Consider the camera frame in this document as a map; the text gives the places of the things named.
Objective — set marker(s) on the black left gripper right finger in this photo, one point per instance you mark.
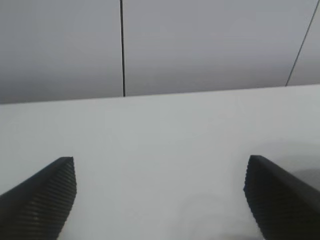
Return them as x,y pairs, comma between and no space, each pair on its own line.
282,205

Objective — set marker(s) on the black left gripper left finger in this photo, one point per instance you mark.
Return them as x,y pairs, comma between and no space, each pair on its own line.
40,205

